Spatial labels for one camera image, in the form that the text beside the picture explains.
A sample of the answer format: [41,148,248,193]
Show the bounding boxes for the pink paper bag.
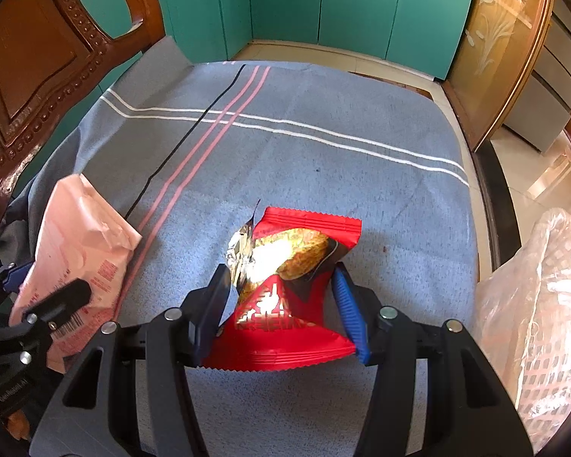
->
[9,174,141,374]

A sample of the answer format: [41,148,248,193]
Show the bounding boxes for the red snack wrapper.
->
[202,206,362,371]

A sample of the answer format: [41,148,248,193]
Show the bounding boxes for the white lattice trash basket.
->
[472,208,571,451]

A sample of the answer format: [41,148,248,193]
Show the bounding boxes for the teal kitchen cabinets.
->
[14,0,475,196]

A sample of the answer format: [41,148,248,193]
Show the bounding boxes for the blue striped tablecloth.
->
[0,35,481,457]

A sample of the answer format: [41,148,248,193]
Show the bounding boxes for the brown wooden chair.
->
[0,0,165,224]

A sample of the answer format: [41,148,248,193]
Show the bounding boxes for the wooden glass door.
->
[443,0,554,152]

